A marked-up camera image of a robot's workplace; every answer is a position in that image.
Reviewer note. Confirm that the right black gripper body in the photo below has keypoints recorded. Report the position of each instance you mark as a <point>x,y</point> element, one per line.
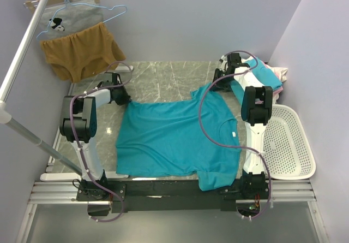
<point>222,84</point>

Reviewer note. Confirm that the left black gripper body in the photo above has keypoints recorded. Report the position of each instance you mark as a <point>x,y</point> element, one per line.
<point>122,96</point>

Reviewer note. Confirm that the teal t-shirt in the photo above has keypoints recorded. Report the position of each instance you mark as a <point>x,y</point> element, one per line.
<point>168,139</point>

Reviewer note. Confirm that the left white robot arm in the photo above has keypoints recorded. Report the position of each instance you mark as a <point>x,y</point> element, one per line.
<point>78,122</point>

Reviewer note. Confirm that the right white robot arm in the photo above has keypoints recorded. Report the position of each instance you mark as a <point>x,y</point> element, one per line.
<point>256,111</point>

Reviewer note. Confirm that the white rack foot rear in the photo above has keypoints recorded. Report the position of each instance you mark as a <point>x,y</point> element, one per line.
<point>119,69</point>

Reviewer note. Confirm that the folded light blue t-shirt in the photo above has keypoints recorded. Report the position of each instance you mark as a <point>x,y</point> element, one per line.
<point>265,76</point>

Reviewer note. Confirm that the brown hanging shorts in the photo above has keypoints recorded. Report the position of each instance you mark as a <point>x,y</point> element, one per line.
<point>83,54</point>

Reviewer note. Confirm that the grey panda garment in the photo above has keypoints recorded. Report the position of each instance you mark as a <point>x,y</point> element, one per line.
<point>63,20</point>

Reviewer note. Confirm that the black base beam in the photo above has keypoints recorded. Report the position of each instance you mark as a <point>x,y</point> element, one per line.
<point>161,195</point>

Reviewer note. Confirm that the white plastic laundry basket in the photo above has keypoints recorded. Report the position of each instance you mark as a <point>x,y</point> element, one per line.
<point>286,148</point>

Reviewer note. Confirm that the white clothes rack pole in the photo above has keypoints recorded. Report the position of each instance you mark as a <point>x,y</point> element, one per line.
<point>6,118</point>

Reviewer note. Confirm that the blue wire hanger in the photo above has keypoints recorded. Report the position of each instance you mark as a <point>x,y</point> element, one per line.
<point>108,14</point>

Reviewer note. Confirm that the aluminium rail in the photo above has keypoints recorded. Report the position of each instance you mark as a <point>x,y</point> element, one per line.
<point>65,192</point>

